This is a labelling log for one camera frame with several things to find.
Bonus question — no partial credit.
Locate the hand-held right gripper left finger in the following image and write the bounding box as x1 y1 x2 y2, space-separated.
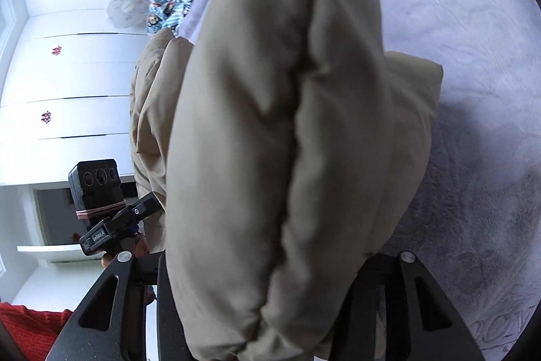
59 251 187 361

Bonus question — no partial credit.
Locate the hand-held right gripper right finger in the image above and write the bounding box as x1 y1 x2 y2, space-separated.
329 251 487 361

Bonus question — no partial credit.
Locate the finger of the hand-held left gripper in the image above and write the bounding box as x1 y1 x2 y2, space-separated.
113 193 165 232

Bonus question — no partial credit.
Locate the beige puffer jacket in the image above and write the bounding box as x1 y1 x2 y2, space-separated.
129 0 444 361

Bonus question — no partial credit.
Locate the person's left hand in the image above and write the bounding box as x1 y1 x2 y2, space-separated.
101 234 149 268

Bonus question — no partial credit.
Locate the white wardrobe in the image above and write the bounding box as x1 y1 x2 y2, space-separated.
0 0 148 188

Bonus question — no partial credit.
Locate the red knit clothing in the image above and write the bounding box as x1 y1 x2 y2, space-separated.
0 301 73 359

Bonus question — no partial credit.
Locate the white standing fan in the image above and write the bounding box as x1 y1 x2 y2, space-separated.
105 0 154 32

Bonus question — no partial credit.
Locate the purple plush bed blanket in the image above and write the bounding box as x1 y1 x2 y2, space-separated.
175 0 539 361

